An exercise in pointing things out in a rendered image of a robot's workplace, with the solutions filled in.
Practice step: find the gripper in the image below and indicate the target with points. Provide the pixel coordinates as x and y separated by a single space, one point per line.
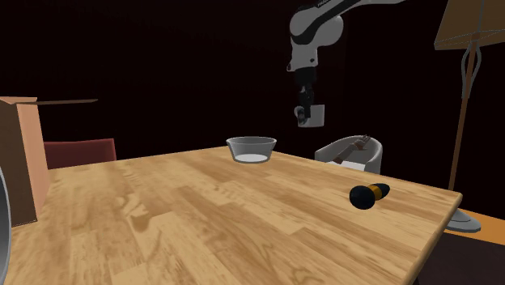
305 79

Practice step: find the brown cardboard box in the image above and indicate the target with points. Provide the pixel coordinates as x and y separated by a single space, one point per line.
21 158

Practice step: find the red chair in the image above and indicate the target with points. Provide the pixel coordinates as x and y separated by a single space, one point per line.
79 152

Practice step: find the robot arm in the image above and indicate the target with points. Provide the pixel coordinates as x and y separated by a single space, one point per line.
315 31

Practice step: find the white mug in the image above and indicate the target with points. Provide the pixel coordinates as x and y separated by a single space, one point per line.
317 115

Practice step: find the white armchair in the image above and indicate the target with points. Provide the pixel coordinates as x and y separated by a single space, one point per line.
373 152

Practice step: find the wooden table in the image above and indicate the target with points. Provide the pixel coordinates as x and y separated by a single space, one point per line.
197 221

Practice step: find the clear glass bowl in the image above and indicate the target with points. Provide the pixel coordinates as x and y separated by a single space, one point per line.
251 148

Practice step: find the floor lamp with tan shade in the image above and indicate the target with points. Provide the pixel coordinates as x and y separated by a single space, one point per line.
465 21

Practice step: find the black microphone with gold band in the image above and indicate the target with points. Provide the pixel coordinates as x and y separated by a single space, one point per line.
362 198

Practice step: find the grey round object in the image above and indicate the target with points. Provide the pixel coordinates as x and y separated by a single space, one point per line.
3 229

